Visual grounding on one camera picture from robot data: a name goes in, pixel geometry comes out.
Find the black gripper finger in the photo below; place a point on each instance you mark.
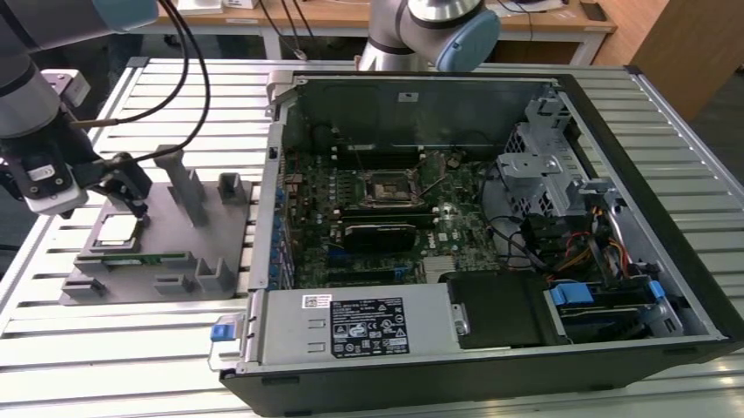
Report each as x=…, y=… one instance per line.
x=135, y=187
x=114, y=193

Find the silver CPU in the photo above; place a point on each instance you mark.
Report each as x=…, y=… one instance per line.
x=117, y=231

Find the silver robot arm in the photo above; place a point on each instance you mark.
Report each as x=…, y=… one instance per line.
x=23, y=87

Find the CPU socket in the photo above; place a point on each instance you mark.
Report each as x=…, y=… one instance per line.
x=386, y=189

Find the green RAM stick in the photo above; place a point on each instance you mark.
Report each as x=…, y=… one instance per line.
x=151, y=259

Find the grey parts rack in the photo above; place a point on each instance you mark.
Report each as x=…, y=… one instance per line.
x=174, y=261

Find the blue case latch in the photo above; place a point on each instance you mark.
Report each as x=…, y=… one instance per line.
x=222, y=333

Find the silver power supply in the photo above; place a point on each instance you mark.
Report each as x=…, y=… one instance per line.
x=280, y=322

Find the large white box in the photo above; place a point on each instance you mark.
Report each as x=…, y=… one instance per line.
x=198, y=8

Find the black RAM slot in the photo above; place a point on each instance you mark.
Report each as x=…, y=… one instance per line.
x=389, y=214
x=384, y=152
x=384, y=149
x=384, y=159
x=384, y=156
x=389, y=218
x=389, y=210
x=389, y=222

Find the black graphics card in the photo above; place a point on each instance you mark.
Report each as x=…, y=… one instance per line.
x=378, y=237

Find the black expansion slot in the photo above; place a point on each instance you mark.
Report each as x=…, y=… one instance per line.
x=361, y=275

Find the small white box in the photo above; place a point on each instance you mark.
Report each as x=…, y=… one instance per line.
x=241, y=3

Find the silver chipset heat sink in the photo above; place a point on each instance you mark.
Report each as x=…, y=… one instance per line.
x=440, y=266

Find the green motherboard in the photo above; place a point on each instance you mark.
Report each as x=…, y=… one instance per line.
x=471, y=204

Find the black PC case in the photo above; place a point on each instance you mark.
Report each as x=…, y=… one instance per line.
x=406, y=392

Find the metal drive cage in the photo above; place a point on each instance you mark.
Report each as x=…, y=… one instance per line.
x=523, y=170

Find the black plastic shroud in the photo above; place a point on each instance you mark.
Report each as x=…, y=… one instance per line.
x=500, y=309

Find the blue disk carrier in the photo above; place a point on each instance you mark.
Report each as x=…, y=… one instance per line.
x=572, y=296

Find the silver metal support bar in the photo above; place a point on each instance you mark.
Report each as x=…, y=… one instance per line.
x=624, y=226

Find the black phone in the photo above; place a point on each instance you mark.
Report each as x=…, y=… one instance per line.
x=593, y=11

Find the wooden cabinet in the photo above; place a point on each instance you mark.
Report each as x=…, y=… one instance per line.
x=686, y=43

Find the grey camera box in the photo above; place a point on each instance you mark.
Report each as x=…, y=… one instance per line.
x=67, y=87

